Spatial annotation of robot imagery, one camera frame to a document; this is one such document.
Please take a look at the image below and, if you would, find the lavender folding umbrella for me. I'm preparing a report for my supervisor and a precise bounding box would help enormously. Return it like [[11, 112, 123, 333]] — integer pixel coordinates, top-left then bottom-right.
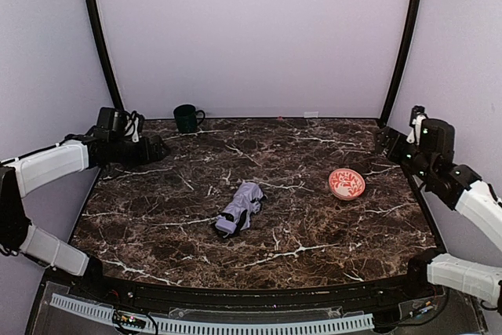
[[214, 182, 267, 239]]

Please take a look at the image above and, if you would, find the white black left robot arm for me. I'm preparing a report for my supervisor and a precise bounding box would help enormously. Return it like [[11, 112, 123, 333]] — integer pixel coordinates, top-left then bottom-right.
[[1, 107, 170, 279]]

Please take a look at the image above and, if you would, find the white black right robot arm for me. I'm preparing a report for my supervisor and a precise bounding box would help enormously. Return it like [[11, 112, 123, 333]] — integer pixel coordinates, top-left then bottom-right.
[[374, 105, 501, 311]]

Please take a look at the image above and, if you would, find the red patterned ceramic bowl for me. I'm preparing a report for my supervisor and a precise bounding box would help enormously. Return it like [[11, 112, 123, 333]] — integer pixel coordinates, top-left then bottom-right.
[[328, 168, 366, 201]]

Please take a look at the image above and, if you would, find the black cup holder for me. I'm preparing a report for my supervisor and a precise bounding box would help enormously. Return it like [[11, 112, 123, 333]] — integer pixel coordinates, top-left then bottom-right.
[[173, 104, 206, 134]]

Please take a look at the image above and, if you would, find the white tape label on wall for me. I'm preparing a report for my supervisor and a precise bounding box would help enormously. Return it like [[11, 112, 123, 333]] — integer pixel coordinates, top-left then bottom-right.
[[304, 111, 318, 118]]

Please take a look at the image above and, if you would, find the black front table rail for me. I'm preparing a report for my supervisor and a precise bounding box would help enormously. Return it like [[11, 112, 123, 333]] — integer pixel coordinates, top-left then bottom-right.
[[71, 269, 445, 312]]

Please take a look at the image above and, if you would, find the black right corner post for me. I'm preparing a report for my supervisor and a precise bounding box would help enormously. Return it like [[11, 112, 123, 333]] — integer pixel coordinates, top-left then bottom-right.
[[377, 0, 420, 128]]

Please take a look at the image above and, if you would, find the black corner post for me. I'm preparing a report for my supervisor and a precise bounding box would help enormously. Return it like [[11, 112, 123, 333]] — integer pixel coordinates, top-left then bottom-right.
[[377, 0, 420, 128], [85, 0, 125, 110]]

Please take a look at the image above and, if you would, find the black left corner post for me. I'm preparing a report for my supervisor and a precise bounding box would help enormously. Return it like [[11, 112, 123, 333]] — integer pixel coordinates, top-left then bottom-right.
[[85, 0, 125, 110]]

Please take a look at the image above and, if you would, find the grey slotted cable duct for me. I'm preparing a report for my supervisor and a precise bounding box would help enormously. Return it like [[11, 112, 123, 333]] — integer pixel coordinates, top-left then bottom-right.
[[49, 293, 375, 335]]

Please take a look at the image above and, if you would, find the small circuit board with wires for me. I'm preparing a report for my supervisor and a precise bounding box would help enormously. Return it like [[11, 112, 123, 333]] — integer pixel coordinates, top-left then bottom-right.
[[111, 309, 158, 334]]

